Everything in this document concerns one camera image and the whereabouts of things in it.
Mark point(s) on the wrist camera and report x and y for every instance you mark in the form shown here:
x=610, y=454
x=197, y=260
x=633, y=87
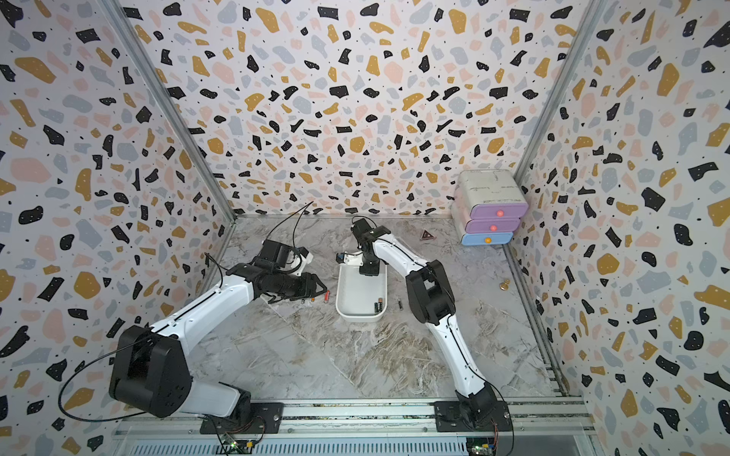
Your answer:
x=280, y=257
x=365, y=233

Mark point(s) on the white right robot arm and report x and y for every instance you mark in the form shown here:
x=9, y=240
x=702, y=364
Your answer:
x=431, y=301

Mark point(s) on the aluminium corner post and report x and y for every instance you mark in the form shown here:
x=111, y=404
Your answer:
x=115, y=14
x=585, y=29

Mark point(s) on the white plastic storage box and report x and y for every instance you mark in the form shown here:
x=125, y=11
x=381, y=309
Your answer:
x=357, y=294

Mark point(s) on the aluminium corner post right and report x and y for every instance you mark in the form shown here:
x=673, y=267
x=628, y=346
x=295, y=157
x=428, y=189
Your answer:
x=585, y=29

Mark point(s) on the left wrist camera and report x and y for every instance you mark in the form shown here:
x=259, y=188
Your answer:
x=280, y=257

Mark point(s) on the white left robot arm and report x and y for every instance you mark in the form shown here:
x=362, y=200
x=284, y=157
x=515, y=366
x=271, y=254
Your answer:
x=151, y=372

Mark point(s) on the aluminium corner post left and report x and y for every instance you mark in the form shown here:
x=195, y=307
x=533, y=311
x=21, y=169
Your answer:
x=115, y=14

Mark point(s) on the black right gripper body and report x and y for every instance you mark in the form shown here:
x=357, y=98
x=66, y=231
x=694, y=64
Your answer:
x=368, y=268

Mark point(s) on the small triangular sticker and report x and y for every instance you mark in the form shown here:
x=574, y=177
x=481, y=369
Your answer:
x=427, y=235

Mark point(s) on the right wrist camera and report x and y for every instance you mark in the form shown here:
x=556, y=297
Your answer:
x=365, y=233

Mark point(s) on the pastel drawer organiser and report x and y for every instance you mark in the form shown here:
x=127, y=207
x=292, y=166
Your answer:
x=488, y=207

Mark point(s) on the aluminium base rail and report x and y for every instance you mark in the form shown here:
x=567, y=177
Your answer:
x=527, y=426

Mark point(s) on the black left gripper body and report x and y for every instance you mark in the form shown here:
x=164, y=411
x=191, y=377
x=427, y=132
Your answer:
x=291, y=286

